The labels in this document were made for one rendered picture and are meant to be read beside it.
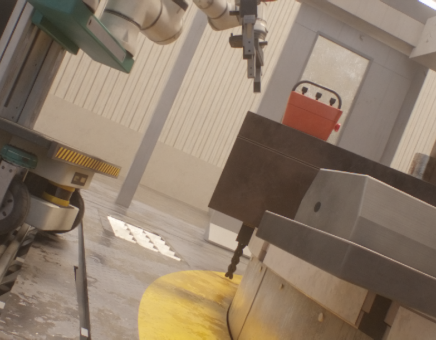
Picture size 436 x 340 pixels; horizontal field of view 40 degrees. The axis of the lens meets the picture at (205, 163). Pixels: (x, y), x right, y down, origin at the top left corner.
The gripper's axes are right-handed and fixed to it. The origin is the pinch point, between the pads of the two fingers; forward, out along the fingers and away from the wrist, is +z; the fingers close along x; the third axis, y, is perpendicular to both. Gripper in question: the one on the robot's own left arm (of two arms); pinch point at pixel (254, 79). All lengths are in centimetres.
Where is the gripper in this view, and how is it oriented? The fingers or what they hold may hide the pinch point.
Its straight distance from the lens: 213.8
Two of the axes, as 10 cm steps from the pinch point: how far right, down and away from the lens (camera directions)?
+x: 2.3, 2.7, 9.3
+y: 9.7, -0.4, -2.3
